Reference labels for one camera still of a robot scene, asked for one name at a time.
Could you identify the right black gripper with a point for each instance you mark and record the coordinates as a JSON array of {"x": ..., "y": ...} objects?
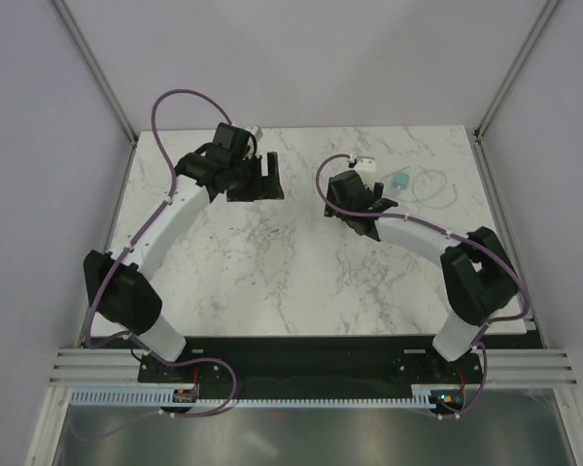
[{"x": 377, "y": 191}]

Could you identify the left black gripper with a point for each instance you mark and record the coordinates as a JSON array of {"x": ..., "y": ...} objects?
[{"x": 264, "y": 187}]

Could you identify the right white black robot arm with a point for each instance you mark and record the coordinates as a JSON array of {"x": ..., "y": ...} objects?
[{"x": 478, "y": 276}]

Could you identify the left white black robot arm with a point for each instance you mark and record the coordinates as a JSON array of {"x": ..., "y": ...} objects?
[{"x": 118, "y": 282}]

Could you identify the teal charger adapter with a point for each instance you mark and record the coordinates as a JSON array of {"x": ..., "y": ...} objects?
[{"x": 400, "y": 180}]

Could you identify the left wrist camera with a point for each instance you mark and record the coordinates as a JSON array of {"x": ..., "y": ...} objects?
[{"x": 256, "y": 131}]

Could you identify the right aluminium frame post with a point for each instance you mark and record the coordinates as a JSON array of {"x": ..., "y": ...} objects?
[{"x": 516, "y": 67}]

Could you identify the aluminium frame post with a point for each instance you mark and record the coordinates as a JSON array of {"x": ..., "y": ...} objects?
[
  {"x": 73, "y": 30},
  {"x": 516, "y": 67}
]

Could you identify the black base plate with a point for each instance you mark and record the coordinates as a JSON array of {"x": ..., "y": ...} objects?
[{"x": 313, "y": 367}]

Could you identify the aluminium front rail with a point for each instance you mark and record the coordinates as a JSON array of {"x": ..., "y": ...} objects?
[{"x": 507, "y": 368}]

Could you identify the white slotted cable duct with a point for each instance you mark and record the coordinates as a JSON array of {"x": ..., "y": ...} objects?
[{"x": 156, "y": 397}]

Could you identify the left aluminium frame post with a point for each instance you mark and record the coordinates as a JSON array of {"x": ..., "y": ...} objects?
[{"x": 73, "y": 30}]

